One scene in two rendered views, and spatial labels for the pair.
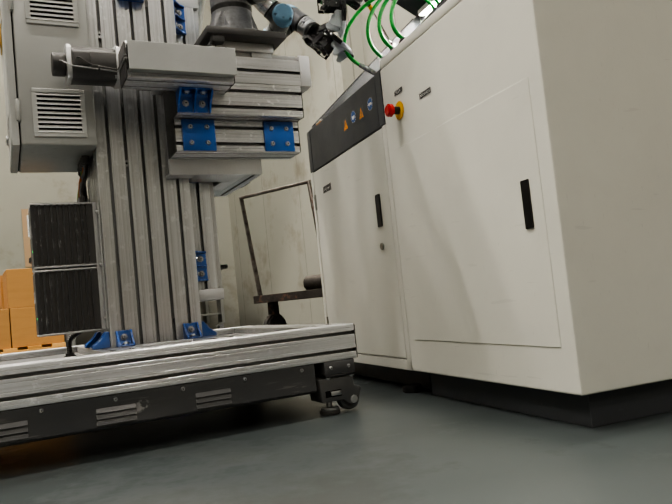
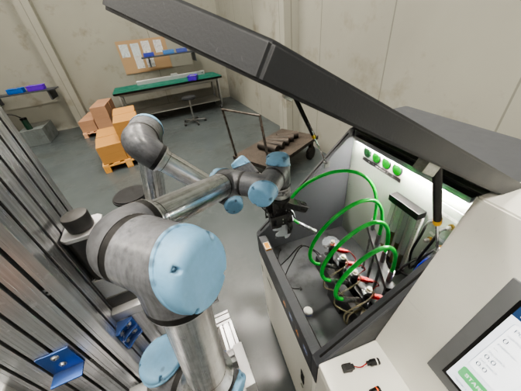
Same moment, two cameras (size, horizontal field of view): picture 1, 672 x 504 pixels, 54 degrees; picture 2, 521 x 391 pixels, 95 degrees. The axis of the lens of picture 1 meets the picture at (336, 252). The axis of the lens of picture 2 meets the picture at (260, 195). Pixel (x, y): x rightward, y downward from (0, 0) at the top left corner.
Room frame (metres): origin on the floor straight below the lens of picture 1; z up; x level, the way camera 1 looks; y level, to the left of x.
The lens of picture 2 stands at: (1.60, -0.09, 1.90)
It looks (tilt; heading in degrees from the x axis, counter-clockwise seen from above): 35 degrees down; 7
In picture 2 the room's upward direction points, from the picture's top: 7 degrees counter-clockwise
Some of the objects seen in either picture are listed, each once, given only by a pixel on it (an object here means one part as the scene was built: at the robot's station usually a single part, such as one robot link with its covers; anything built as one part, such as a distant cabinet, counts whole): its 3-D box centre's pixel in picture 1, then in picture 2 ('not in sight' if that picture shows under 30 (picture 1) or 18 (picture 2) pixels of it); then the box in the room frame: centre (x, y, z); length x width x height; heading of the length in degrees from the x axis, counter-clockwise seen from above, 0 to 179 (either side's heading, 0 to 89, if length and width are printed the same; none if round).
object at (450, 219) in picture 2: not in sight; (438, 246); (2.21, -0.63, 1.20); 0.13 x 0.03 x 0.31; 21
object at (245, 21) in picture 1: (232, 27); not in sight; (1.83, 0.23, 1.09); 0.15 x 0.15 x 0.10
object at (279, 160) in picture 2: not in sight; (277, 171); (2.27, -0.08, 1.51); 0.09 x 0.08 x 0.11; 159
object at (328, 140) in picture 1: (345, 129); (284, 291); (2.25, -0.08, 0.87); 0.62 x 0.04 x 0.16; 21
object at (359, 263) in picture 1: (354, 252); (284, 334); (2.25, -0.06, 0.44); 0.65 x 0.02 x 0.68; 21
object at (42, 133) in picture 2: not in sight; (31, 126); (7.16, 6.09, 0.39); 0.81 x 0.64 x 0.77; 27
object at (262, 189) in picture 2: not in sight; (261, 186); (2.18, -0.03, 1.51); 0.11 x 0.11 x 0.08; 69
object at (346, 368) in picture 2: not in sight; (360, 365); (1.92, -0.32, 0.99); 0.12 x 0.02 x 0.02; 101
